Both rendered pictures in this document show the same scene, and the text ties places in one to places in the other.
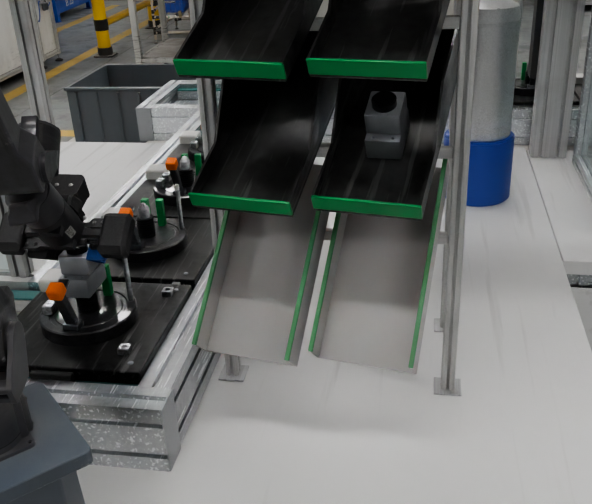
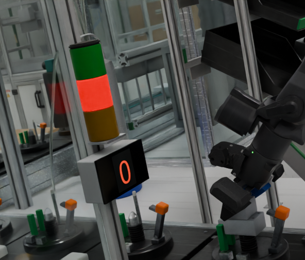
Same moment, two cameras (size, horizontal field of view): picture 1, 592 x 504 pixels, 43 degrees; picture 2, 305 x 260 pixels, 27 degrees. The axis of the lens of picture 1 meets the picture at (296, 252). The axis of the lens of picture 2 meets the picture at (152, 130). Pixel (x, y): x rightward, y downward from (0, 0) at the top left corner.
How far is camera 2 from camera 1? 1.48 m
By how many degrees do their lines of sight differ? 61
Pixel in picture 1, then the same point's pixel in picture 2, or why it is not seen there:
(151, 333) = (287, 236)
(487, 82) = (118, 108)
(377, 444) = not seen: outside the picture
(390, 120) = not seen: outside the picture
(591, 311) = not seen: hidden behind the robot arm
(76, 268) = (252, 208)
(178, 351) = not seen: outside the picture
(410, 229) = not seen: outside the picture
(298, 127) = (273, 73)
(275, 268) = not seen: outside the picture
